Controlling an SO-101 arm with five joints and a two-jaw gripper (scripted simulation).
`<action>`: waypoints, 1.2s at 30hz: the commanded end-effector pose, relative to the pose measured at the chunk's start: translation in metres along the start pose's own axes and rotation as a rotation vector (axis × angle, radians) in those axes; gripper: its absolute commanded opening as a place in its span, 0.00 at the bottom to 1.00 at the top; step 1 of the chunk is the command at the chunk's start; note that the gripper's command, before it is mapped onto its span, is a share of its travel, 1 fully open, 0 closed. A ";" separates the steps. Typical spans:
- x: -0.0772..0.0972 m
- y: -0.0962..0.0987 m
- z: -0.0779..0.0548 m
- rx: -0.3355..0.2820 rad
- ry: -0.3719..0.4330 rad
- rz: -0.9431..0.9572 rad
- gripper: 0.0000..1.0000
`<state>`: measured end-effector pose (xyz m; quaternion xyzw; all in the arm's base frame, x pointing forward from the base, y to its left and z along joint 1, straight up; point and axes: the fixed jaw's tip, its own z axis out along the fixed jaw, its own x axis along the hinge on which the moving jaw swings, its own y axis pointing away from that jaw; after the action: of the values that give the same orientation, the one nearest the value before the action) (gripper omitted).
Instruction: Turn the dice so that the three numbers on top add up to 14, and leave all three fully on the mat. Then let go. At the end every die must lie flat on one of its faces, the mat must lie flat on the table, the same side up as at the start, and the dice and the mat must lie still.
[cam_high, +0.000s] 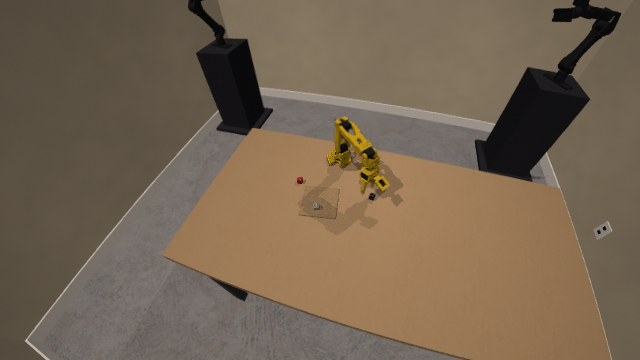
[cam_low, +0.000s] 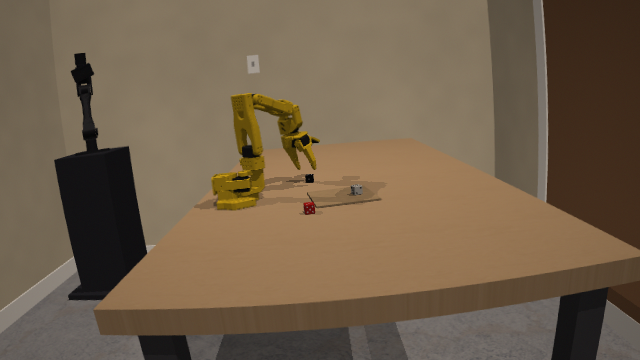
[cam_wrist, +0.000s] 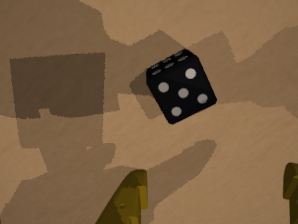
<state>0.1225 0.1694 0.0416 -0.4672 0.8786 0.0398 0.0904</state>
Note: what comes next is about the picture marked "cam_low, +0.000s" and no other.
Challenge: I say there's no red die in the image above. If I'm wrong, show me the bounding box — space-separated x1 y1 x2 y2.
303 202 315 215

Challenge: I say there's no white die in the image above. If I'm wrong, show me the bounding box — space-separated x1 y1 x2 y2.
351 184 363 195

